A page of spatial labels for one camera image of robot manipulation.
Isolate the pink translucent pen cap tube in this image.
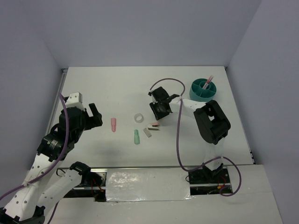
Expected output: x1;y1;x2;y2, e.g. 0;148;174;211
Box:
111;118;117;132

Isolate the clear tape roll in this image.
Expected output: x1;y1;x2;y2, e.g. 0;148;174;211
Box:
134;113;144;123

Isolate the grey eraser block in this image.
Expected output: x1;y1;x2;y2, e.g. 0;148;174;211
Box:
143;128;152;138

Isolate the pink pen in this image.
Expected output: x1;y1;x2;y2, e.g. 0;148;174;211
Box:
203;76;213;89

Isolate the thin purple pen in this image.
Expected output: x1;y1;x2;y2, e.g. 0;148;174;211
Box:
203;78;210;90

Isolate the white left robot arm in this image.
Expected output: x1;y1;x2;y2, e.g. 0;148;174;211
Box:
0;103;105;224

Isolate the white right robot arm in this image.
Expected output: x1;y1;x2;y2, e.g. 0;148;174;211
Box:
148;87;231;182

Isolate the pink white stapler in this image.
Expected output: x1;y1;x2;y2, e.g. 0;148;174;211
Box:
147;122;160;131

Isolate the green glue stick tube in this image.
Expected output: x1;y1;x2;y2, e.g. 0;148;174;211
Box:
134;129;140;145

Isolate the teal round divided container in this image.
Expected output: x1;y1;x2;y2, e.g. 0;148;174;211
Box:
189;78;217;102

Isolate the silver foil cover plate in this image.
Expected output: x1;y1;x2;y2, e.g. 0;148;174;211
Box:
106;168;192;202

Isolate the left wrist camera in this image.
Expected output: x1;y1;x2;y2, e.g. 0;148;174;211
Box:
65;92;85;111

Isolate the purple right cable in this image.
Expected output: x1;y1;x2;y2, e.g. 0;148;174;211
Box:
149;78;243;197

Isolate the purple cable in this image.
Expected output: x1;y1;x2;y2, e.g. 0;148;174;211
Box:
149;78;243;197
0;93;71;224

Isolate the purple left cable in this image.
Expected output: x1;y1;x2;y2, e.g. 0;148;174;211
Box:
0;93;71;224

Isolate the aluminium table edge rail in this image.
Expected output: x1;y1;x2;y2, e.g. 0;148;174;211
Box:
46;68;68;133

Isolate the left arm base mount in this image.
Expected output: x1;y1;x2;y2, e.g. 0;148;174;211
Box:
64;161;107;202

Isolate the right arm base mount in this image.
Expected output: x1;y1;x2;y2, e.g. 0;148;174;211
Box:
185;168;233;196

